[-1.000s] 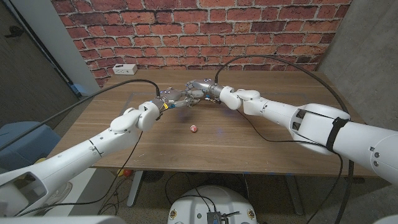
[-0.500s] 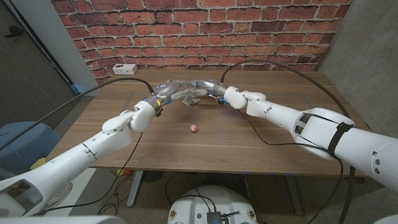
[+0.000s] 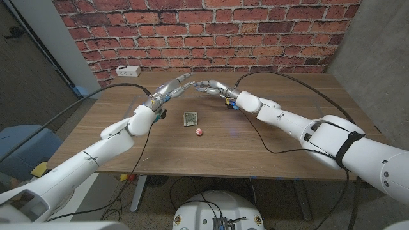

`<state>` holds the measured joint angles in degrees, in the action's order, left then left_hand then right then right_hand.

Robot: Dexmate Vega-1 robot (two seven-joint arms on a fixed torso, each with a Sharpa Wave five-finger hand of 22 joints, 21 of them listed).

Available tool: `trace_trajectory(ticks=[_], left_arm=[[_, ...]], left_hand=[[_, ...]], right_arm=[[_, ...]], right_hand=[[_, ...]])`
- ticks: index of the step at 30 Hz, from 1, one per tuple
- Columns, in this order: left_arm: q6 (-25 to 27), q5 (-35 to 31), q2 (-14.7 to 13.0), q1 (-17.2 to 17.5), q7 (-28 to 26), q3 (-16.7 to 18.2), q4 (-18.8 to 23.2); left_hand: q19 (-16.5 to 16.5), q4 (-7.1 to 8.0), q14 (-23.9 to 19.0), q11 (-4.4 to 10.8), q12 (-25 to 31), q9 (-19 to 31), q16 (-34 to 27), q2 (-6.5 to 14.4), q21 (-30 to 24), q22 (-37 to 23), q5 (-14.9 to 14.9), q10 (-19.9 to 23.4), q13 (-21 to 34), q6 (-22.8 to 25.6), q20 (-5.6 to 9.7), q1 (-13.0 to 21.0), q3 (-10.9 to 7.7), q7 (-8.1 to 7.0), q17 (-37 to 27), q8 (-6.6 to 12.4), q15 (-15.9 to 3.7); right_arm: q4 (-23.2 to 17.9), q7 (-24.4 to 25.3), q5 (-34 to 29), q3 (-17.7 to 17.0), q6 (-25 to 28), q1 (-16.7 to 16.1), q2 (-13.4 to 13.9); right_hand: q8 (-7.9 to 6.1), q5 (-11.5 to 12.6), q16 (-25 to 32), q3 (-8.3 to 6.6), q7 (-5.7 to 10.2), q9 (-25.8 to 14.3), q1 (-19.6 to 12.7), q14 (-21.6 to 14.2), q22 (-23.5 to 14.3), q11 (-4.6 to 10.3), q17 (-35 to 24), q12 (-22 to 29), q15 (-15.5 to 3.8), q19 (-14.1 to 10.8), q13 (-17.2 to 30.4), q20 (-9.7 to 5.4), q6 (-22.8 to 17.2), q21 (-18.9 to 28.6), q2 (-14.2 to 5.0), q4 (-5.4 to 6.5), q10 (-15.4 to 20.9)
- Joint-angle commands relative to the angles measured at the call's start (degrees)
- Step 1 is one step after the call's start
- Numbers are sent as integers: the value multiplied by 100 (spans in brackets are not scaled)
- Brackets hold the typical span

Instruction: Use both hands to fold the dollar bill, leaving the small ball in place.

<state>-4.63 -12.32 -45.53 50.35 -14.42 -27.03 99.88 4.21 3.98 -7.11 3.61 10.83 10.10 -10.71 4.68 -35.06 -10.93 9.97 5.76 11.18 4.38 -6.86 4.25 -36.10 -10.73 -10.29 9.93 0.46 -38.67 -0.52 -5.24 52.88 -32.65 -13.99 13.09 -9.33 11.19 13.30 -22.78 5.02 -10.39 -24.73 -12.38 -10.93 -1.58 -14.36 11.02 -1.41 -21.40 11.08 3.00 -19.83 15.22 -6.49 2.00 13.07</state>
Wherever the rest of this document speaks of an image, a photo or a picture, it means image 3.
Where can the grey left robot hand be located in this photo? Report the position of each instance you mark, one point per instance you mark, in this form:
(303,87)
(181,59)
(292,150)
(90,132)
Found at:
(166,91)

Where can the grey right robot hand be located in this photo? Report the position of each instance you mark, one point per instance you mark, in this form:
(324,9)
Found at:
(219,87)

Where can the dollar bill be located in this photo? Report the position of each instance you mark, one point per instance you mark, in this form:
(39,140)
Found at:
(190,118)

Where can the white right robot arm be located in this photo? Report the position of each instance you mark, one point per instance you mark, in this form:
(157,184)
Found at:
(367,156)

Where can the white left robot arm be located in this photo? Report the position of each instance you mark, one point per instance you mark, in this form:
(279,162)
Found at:
(80,163)

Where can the small red white ball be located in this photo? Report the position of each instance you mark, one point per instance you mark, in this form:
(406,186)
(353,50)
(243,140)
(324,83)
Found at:
(199,132)

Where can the white power strip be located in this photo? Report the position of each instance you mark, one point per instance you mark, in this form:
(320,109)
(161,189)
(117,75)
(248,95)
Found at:
(128,71)

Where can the black round floor fan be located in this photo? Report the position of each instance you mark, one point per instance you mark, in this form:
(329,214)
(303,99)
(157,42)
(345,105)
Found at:
(156,180)

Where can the grey table leg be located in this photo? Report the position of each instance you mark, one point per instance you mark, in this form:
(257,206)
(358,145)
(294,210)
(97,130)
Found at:
(139,193)
(302,199)

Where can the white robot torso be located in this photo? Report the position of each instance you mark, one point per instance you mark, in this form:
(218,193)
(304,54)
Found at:
(219,207)

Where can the grey torso connector box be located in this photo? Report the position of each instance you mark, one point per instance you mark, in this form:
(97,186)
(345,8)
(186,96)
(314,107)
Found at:
(220,223)

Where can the yellow foam pad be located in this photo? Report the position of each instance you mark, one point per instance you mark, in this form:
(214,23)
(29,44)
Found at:
(40,169)

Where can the blue upholstered seat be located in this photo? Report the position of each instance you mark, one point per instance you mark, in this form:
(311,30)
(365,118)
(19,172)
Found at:
(22,153)

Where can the printed brick wall backdrop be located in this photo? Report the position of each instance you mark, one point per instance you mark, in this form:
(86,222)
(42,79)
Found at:
(191,32)

